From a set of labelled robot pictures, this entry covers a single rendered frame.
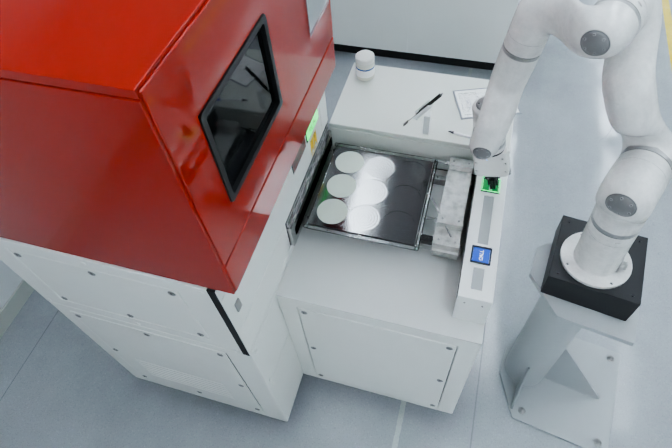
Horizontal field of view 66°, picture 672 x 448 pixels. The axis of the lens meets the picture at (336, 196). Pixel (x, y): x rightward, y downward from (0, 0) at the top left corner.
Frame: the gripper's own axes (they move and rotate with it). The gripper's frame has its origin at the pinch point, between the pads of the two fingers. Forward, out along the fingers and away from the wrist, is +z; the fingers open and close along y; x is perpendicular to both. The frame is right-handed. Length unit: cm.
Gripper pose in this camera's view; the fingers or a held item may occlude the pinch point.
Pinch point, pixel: (493, 181)
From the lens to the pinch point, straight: 166.5
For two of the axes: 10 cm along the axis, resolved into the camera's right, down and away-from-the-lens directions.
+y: 9.2, 0.5, -3.8
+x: 2.8, -7.8, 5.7
